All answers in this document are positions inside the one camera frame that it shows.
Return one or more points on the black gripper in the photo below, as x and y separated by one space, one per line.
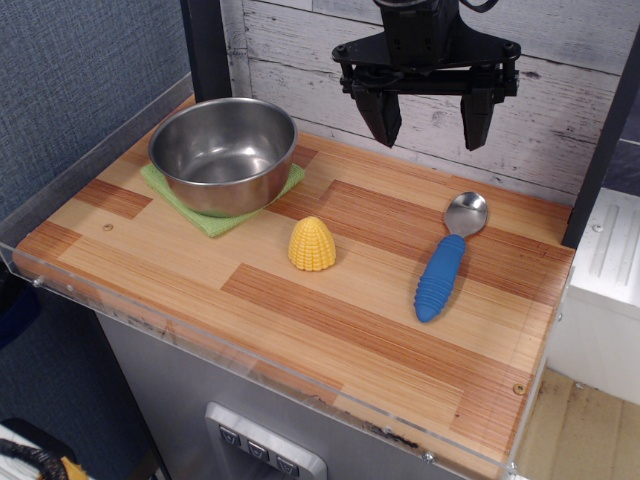
426 48

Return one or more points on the yellow toy corn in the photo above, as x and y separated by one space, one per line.
311 245

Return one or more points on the silver metal pot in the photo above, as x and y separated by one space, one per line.
226 157

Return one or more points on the green cloth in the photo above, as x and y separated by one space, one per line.
211 226

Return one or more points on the white box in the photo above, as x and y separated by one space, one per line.
595 340

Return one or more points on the silver toy fridge cabinet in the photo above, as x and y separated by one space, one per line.
366 421

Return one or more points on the silver dispenser button panel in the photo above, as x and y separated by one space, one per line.
263 444

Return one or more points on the clear acrylic guard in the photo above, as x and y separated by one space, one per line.
118 247

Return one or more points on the yellow black object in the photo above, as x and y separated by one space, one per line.
45 463

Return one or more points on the blue handled metal spoon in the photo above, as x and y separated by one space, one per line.
466 215

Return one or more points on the black vertical post right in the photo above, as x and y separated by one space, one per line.
605 148

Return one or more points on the black vertical post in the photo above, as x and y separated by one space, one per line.
605 148
207 49

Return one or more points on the black vertical post left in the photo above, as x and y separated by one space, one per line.
207 49

